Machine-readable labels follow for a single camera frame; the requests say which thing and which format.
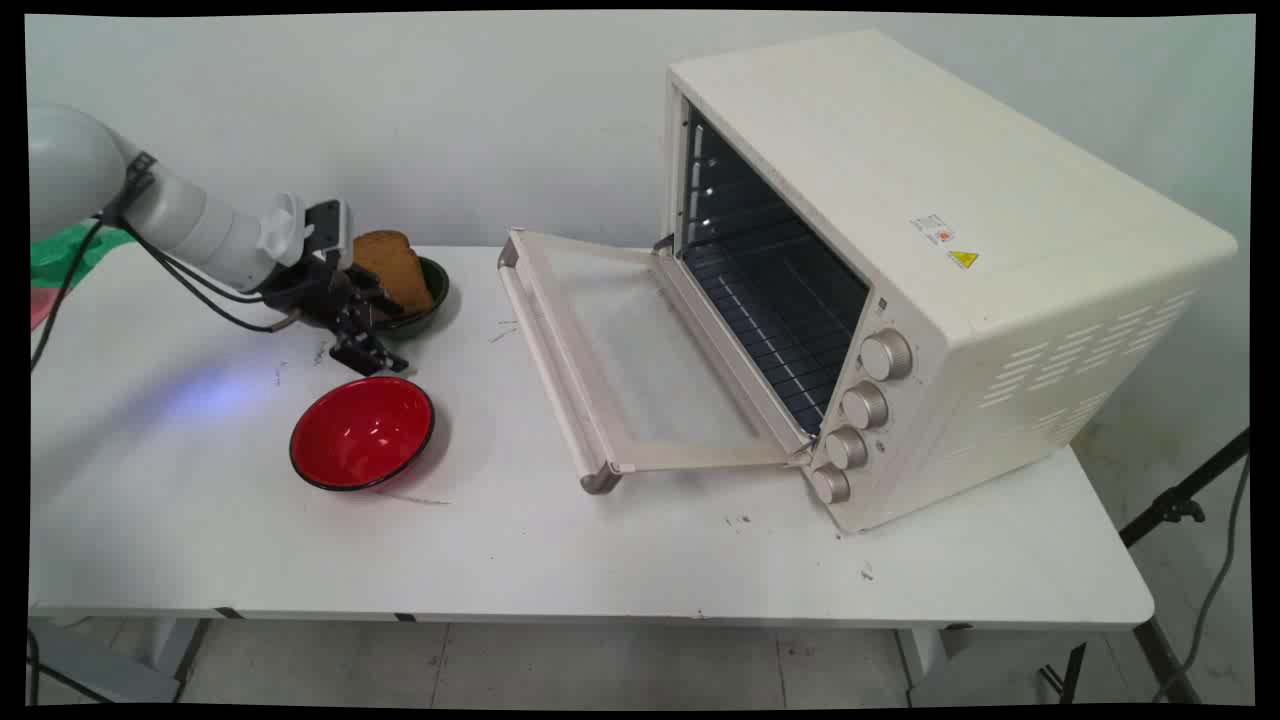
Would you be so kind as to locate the metal oven rack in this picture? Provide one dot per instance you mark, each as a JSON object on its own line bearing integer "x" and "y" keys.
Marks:
{"x": 775, "y": 305}

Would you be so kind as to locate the dark green bowl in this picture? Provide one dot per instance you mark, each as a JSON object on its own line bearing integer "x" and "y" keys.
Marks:
{"x": 425, "y": 300}

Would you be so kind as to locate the silver oven knob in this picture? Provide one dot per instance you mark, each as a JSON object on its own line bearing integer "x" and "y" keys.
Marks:
{"x": 865, "y": 405}
{"x": 847, "y": 447}
{"x": 887, "y": 354}
{"x": 831, "y": 484}

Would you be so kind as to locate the glass oven door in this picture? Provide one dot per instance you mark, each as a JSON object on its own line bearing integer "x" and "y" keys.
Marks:
{"x": 620, "y": 360}

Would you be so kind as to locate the brown bread slice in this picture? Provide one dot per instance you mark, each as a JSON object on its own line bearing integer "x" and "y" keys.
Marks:
{"x": 394, "y": 270}

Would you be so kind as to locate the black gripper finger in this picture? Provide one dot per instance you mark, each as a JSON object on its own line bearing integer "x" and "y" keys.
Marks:
{"x": 384, "y": 296}
{"x": 362, "y": 345}

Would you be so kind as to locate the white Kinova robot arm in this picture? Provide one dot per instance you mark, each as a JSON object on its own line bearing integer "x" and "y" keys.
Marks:
{"x": 190, "y": 222}

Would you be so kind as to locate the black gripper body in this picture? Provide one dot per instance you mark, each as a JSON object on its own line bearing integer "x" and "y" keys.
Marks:
{"x": 312, "y": 286}

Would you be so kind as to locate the red cloth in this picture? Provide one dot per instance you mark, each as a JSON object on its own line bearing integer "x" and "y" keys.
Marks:
{"x": 42, "y": 305}

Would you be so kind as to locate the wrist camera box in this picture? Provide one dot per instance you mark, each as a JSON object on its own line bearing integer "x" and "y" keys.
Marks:
{"x": 328, "y": 226}

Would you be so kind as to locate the black tripod stand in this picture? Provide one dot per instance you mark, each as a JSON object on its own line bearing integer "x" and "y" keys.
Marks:
{"x": 1160, "y": 560}

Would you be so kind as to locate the green cloth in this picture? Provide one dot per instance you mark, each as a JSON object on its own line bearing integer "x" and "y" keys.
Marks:
{"x": 70, "y": 255}

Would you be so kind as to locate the cream toaster oven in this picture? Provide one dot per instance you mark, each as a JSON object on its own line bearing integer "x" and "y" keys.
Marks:
{"x": 960, "y": 260}

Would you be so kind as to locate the red bowl black rim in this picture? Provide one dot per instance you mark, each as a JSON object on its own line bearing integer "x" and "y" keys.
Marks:
{"x": 362, "y": 433}

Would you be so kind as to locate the white table leg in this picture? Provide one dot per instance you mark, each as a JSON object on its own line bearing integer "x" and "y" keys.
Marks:
{"x": 110, "y": 660}
{"x": 960, "y": 665}

